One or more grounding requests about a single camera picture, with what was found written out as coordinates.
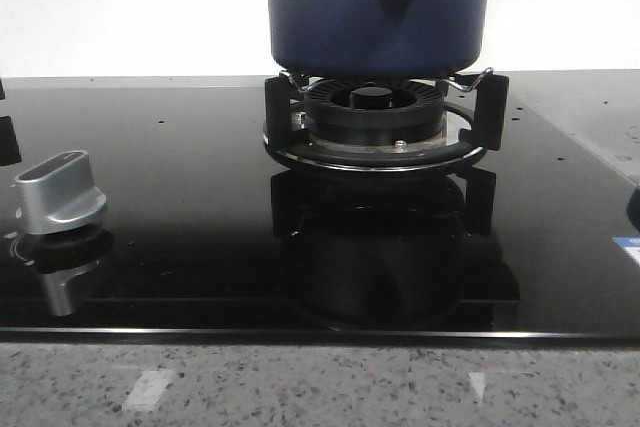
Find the dark blue saucepan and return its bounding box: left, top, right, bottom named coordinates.
left=268, top=0, right=487, bottom=79

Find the black pan support ring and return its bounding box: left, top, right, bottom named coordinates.
left=260, top=66, right=511, bottom=174

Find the black gas burner head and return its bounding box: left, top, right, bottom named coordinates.
left=304, top=79, right=444, bottom=146

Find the silver stove control knob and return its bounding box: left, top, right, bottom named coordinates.
left=15, top=150, right=107, bottom=235

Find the black left pan support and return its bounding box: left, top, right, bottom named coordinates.
left=0, top=77, right=22, bottom=167

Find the blue white hob sticker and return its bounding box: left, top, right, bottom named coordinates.
left=613, top=237, right=640, bottom=265

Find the black glass gas hob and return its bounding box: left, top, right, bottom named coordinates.
left=1, top=71, right=639, bottom=346

